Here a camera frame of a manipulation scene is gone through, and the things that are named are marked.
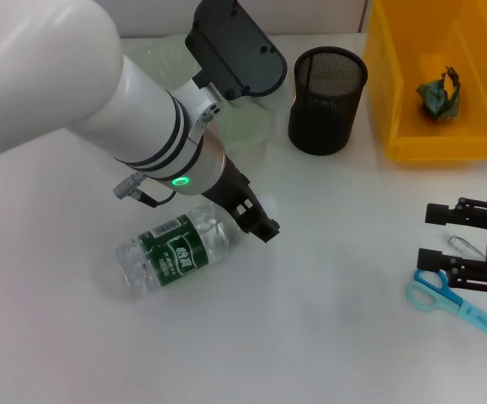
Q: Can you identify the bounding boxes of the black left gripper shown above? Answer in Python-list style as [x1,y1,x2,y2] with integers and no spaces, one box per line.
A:
[202,156,281,243]

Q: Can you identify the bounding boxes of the clear plastic pen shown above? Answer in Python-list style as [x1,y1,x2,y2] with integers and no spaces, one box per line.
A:
[444,233,487,260]

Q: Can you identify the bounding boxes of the light blue scissors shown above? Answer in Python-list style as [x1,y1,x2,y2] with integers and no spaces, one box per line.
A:
[405,268,487,349]

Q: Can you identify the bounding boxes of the clear green-label water bottle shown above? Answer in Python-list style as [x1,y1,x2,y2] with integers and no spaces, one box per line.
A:
[115,195,278,300]

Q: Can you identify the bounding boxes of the green plastic wrapper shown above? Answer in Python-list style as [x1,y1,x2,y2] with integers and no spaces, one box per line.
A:
[415,65,463,123]

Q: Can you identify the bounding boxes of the green glass fruit plate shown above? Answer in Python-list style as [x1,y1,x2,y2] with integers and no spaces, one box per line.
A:
[119,33,288,152]

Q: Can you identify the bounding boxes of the black mesh pen holder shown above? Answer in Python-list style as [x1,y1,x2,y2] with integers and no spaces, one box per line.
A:
[287,45,369,157]

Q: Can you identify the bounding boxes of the yellow plastic bin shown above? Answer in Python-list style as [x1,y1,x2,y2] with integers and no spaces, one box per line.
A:
[363,0,487,163]

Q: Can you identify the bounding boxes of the left arm connector cable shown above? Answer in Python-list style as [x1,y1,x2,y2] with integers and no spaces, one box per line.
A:
[112,172,177,209]

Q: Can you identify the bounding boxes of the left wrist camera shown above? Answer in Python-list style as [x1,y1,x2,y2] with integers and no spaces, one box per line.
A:
[183,0,288,101]

